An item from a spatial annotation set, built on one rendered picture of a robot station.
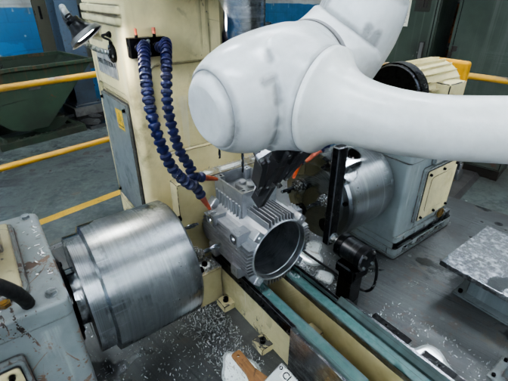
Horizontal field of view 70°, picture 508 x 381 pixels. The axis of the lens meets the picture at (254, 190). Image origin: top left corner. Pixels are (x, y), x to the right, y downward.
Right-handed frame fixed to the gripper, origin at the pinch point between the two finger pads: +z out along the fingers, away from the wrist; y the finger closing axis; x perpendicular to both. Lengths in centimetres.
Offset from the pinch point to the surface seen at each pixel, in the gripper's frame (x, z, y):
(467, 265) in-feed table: 33, 12, -50
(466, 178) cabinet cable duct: -12, 137, -294
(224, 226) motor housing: -2.8, 16.7, 2.6
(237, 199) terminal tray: -5.7, 11.5, -0.9
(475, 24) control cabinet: -105, 44, -305
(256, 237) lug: 4.9, 10.1, 0.8
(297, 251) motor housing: 9.0, 19.7, -12.7
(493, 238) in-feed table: 31, 13, -68
